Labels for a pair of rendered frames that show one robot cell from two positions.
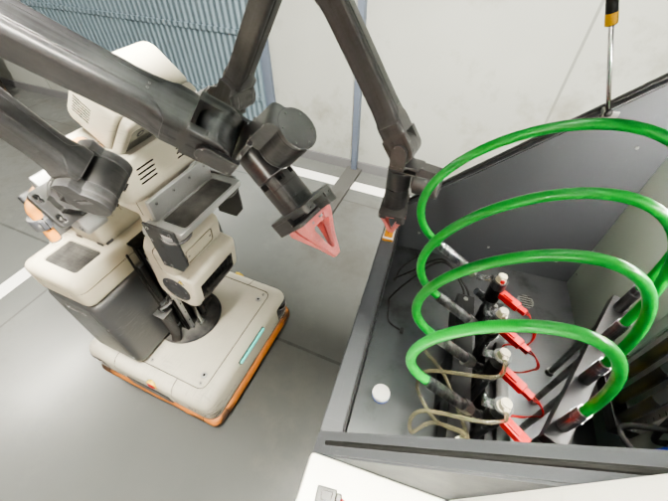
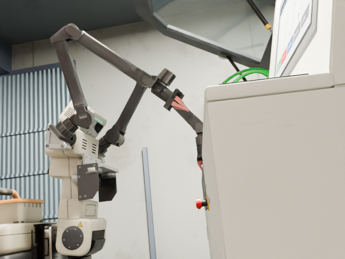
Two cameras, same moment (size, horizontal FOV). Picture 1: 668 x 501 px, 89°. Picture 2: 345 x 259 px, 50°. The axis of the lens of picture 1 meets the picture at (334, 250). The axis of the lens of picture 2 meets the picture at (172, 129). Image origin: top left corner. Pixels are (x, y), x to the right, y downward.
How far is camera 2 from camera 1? 1.47 m
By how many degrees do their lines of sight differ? 62
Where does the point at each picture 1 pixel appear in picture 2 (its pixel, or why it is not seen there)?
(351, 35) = not seen: hidden behind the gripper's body
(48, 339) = not seen: outside the picture
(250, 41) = (129, 109)
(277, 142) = (167, 73)
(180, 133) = (139, 72)
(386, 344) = not seen: hidden behind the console
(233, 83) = (119, 126)
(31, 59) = (109, 54)
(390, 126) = (192, 117)
